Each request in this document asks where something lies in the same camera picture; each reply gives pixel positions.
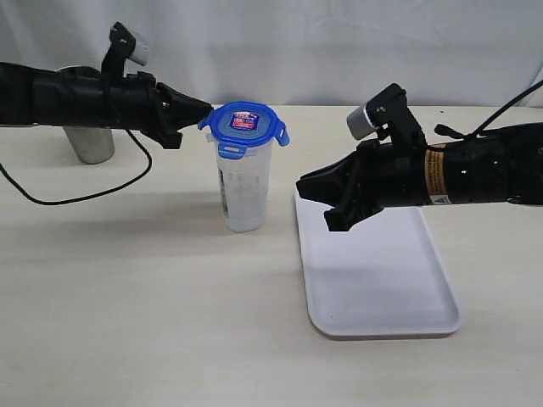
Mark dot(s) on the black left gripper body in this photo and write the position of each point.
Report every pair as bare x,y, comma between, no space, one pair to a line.
138,102

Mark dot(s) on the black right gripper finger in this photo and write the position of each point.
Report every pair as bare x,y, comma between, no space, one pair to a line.
347,215
329,185

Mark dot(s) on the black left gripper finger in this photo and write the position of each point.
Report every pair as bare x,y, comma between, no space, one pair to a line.
181,110

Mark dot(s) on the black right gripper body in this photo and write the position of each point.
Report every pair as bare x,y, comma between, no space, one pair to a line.
387,178

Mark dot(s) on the blue container lid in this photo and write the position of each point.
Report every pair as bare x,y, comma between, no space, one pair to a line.
239,126

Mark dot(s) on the stainless steel cup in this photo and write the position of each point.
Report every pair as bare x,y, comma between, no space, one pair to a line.
92,145

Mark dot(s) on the clear plastic container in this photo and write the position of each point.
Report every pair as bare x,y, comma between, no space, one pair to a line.
243,175

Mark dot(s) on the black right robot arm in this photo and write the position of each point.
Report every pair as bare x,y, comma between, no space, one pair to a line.
502,165

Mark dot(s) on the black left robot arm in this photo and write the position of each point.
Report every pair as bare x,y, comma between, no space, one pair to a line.
31,96

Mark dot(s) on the white plastic tray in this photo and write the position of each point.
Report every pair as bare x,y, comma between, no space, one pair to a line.
384,278

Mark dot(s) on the white backdrop curtain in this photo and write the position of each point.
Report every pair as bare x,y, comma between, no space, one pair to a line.
477,53

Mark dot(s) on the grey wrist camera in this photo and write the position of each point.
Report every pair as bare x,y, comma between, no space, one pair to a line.
124,44
387,114

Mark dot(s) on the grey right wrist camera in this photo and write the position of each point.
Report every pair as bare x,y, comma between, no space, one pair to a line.
387,114

